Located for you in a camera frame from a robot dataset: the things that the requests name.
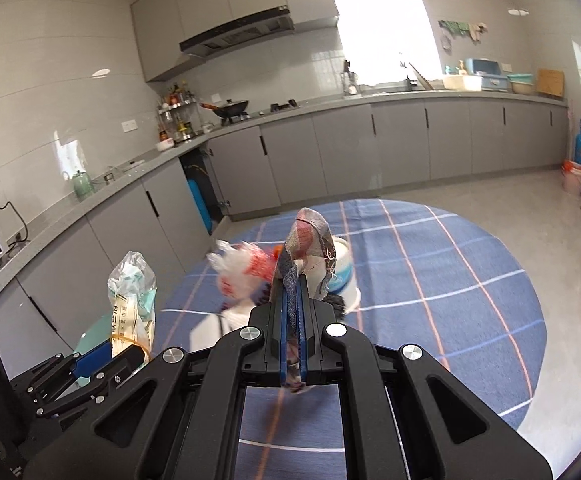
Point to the crumpled white paper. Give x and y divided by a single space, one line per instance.
213 332

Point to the blue dish box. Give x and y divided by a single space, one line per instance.
490 74

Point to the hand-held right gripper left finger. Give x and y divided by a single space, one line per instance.
286 330

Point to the grey upper cabinets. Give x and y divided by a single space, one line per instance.
205 0

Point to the black wok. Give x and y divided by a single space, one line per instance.
233 108

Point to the green kettle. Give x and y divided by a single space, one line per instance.
84 187

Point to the small metal rack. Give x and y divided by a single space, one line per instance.
110 176

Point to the green basin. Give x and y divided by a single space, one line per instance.
520 85

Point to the plaid cloth rag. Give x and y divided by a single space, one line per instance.
306 230

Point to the blue cylinder inside cabinet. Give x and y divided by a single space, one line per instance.
199 205

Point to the black range hood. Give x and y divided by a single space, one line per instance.
235 32

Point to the white bowl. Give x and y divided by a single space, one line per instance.
164 146

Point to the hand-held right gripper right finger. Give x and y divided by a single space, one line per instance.
304 332

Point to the white bucket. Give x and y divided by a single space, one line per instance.
573 180

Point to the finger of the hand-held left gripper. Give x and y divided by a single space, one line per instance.
125 360
93 357

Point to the metal faucet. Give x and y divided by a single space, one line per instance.
408 77

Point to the black knitted scrubber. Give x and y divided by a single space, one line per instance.
336 305

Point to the blue plaid tablecloth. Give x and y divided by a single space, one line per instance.
420 285

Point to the hanging cloths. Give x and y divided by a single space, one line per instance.
463 29

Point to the gas stove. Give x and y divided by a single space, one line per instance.
285 106

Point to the white cup with blue band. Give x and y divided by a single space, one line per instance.
344 270

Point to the white basin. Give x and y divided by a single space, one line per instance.
463 83

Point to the bright window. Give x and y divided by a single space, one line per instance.
385 35

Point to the knife holder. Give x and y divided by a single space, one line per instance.
350 80

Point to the clear printed plastic bag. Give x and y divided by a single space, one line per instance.
133 300

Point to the red orange blue wrapper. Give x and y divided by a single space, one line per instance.
240 270

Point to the grey lower kitchen cabinets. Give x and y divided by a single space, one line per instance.
350 145

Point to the metal spice rack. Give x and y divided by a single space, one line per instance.
180 110

